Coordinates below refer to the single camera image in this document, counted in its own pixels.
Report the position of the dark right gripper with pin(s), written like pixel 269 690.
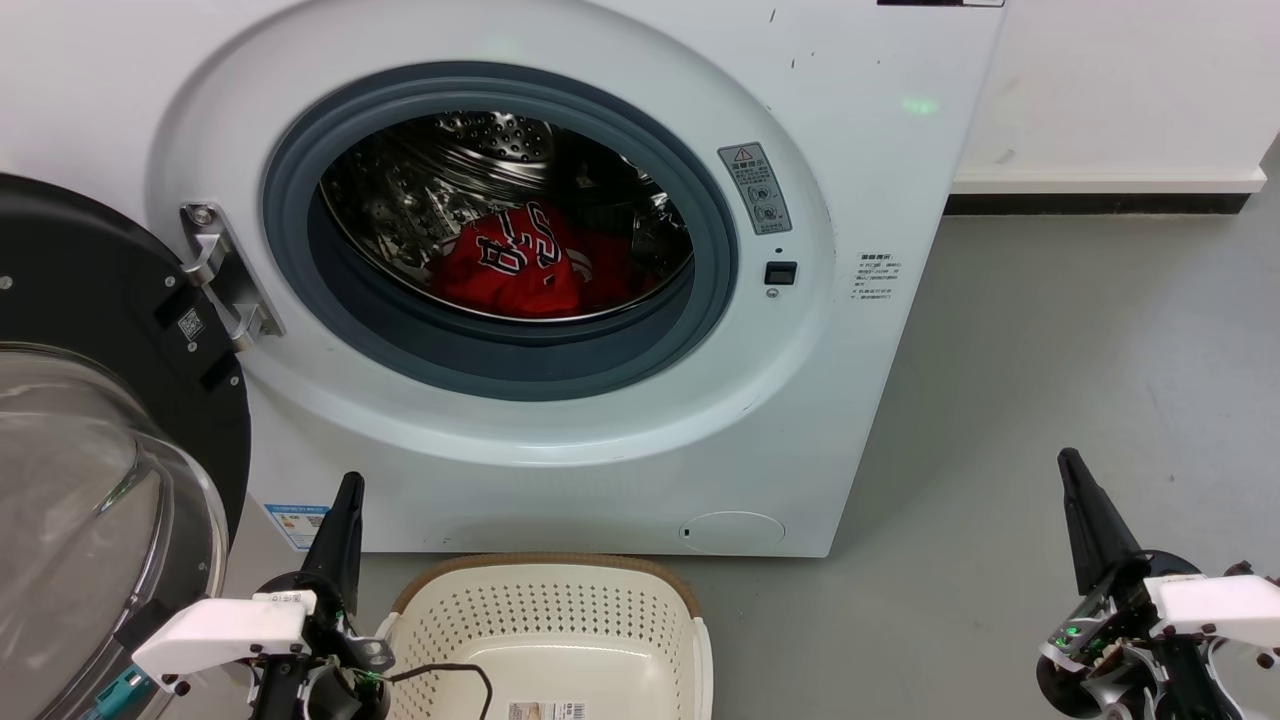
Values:
pixel 1110 650

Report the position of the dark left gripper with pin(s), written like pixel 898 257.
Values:
pixel 340 690

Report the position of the red basketball jersey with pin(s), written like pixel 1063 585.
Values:
pixel 510 285

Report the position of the cream perforated laundry basket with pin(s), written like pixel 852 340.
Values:
pixel 560 610

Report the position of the stainless steel washing machine drum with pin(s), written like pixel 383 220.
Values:
pixel 420 200

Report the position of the black washer door with glass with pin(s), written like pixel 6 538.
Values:
pixel 80 280

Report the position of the black device with white label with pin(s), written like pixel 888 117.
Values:
pixel 940 3

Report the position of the blue energy label sticker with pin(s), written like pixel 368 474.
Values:
pixel 297 525

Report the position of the grey rubber door gasket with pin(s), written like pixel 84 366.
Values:
pixel 500 365

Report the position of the white QR code sticker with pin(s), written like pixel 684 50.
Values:
pixel 191 325

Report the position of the teal plastic connector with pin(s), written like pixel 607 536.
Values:
pixel 120 692

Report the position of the silver metal door hinge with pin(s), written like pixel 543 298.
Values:
pixel 235 290

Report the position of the white front-load washing machine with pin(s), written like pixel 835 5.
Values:
pixel 850 400

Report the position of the small printed text sticker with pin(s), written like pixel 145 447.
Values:
pixel 875 277

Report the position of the white and black baseboard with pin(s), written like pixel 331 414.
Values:
pixel 1100 185

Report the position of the round white filter cover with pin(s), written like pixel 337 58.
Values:
pixel 732 532

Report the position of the black door latch socket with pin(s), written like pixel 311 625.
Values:
pixel 781 273

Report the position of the grey warning sticker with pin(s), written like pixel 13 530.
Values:
pixel 755 190

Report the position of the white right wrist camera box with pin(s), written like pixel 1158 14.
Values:
pixel 1220 605

